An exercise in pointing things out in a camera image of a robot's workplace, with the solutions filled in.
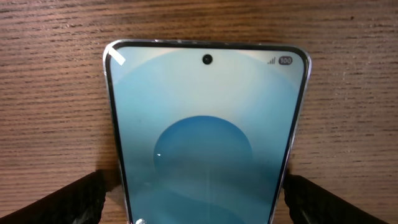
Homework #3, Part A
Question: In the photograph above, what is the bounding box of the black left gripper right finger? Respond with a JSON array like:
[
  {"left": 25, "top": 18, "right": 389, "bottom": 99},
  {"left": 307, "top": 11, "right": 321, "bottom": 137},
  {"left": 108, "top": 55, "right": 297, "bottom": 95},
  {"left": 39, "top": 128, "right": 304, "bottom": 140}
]
[{"left": 283, "top": 174, "right": 386, "bottom": 224}]

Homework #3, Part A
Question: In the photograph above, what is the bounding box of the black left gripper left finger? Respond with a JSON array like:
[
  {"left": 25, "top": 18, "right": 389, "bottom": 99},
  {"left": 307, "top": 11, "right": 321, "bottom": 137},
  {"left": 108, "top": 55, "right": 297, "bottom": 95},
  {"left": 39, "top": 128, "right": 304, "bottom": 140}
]
[{"left": 1, "top": 170, "right": 106, "bottom": 224}]

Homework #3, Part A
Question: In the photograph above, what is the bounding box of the blue screen smartphone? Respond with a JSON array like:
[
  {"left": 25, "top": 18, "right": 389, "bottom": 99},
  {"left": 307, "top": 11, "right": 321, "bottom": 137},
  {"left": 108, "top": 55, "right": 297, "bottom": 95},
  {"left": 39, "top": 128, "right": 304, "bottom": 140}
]
[{"left": 103, "top": 39, "right": 312, "bottom": 224}]

